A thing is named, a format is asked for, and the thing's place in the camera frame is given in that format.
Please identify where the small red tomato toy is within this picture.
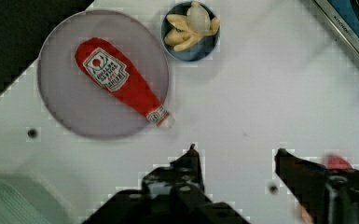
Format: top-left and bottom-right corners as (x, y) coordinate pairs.
(325, 155), (352, 170)

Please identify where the peeled banana toy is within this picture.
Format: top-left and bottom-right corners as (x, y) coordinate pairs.
(163, 1), (220, 52)

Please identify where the red ketchup bottle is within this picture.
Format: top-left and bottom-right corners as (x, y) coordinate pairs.
(75, 37), (174, 128)

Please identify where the blue bowl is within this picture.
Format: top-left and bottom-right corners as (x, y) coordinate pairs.
(160, 1), (220, 63)

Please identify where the purple round plate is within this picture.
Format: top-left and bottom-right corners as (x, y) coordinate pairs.
(37, 9), (169, 139)

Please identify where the silver toaster oven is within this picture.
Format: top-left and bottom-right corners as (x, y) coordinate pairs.
(311, 0), (359, 59)

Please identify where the green perforated colander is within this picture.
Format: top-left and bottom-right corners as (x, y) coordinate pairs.
(0, 175), (71, 224)

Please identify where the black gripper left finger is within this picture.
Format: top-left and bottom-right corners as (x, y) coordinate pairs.
(83, 145), (249, 224)

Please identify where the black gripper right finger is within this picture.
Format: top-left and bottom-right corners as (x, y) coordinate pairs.
(274, 148), (359, 224)

